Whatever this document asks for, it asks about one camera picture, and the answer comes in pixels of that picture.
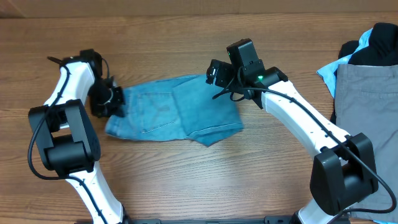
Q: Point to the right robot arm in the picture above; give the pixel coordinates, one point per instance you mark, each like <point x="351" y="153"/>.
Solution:
<point x="343" y="165"/>

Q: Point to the black garment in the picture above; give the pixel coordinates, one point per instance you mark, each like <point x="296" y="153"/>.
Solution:
<point x="379" y="48"/>

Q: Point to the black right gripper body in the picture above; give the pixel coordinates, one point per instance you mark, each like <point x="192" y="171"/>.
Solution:
<point x="231" y="79"/>

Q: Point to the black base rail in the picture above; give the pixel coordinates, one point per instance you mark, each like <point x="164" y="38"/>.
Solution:
<point x="280" y="219"/>

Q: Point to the light blue cloth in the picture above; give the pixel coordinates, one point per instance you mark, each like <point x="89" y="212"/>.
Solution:
<point x="329" y="71"/>

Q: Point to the grey shorts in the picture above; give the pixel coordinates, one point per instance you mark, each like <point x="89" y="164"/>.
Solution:
<point x="366" y="102"/>

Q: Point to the blue denim jeans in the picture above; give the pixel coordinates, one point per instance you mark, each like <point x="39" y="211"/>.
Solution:
<point x="176" y="109"/>

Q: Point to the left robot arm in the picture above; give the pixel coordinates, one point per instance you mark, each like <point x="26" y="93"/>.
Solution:
<point x="66" y="139"/>

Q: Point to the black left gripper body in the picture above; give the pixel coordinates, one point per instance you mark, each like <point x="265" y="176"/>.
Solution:
<point x="103" y="101"/>

